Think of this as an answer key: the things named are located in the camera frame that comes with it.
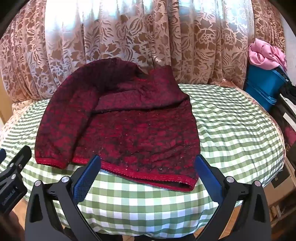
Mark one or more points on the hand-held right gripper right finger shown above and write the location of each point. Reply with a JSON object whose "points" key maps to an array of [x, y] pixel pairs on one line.
{"points": [[207, 172]]}

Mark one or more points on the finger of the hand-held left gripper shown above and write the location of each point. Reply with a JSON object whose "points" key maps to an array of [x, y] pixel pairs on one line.
{"points": [[2, 156], [23, 155]]}

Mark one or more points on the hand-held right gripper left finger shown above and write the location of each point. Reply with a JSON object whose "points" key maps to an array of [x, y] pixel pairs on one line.
{"points": [[89, 172]]}

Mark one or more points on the dark red patterned sweater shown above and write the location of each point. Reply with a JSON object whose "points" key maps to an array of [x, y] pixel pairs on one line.
{"points": [[138, 129]]}

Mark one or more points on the green checkered cloth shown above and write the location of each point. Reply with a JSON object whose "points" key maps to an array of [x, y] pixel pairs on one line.
{"points": [[231, 129]]}

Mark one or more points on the pale floral cloth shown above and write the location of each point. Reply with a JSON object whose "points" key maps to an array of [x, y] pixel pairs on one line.
{"points": [[20, 105]]}

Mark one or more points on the cardboard box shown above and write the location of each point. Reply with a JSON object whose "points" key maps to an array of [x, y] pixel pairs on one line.
{"points": [[282, 183]]}

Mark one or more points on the black bag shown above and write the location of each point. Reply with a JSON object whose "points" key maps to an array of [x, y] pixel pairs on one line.
{"points": [[281, 106]]}

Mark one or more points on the blue plastic bin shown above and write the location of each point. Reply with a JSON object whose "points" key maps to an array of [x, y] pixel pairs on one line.
{"points": [[261, 85]]}

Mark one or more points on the pink cloth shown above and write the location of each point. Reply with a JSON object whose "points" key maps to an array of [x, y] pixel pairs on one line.
{"points": [[263, 54]]}

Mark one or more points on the brown floral curtain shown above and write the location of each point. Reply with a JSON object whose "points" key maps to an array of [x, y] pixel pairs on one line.
{"points": [[115, 30]]}

